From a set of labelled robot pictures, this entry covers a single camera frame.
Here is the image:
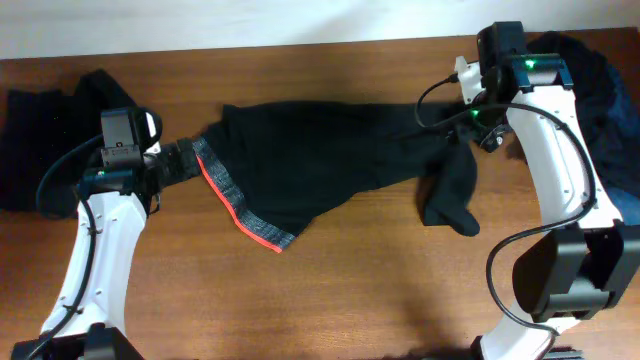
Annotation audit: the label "black leggings red waistband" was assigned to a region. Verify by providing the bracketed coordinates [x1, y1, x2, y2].
[193, 101, 480, 252]

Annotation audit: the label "dark green trousers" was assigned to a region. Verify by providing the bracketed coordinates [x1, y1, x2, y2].
[1, 70, 136, 218]

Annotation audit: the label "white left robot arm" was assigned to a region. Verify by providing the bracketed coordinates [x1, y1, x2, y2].
[11, 107, 201, 360]

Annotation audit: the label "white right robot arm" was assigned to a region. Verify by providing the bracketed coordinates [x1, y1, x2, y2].
[455, 21, 639, 360]

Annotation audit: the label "dark navy garment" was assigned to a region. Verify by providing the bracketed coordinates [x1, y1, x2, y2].
[527, 32, 639, 197]

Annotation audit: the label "blue denim jeans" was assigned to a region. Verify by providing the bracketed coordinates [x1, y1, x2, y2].
[606, 187, 640, 225]

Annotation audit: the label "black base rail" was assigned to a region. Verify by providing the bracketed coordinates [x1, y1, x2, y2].
[543, 348, 585, 360]

